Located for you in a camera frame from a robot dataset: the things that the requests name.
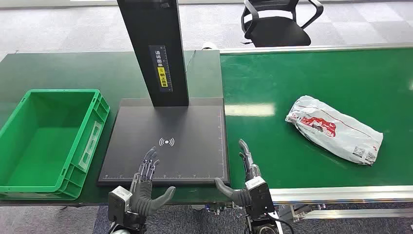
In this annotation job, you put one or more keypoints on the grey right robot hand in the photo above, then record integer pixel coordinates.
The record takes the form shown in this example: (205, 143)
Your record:
(239, 197)

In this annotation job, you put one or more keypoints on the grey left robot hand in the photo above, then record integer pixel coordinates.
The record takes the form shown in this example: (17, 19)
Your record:
(142, 197)

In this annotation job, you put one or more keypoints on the white plastic mailer package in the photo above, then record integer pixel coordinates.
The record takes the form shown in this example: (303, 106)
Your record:
(335, 129)

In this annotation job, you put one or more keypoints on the green conveyor belt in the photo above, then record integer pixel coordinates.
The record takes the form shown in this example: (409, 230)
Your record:
(290, 77)

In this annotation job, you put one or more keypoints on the black scanner base platform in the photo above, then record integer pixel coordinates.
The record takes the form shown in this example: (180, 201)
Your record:
(190, 155)

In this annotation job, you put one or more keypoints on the green plastic crate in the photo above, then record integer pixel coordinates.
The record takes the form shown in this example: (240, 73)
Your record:
(42, 145)

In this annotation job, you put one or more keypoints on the black yellow column label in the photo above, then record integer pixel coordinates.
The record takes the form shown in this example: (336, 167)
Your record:
(161, 69)

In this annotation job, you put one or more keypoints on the dark green table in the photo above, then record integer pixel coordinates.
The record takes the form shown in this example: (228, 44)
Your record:
(64, 71)

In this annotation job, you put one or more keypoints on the black scanner column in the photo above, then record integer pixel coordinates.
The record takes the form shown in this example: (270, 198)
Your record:
(151, 29)

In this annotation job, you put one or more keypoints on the black office chair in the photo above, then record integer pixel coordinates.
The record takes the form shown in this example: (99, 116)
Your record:
(277, 30)

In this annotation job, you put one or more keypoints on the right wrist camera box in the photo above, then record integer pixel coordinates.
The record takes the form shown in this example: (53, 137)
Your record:
(260, 195)

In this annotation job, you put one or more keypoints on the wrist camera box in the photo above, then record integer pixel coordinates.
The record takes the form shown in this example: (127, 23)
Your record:
(260, 195)
(118, 200)

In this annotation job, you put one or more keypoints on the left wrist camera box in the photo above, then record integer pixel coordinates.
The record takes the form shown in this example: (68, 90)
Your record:
(118, 200)

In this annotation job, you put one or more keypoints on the aluminium conveyor frame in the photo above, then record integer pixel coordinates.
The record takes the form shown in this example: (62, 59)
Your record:
(338, 194)

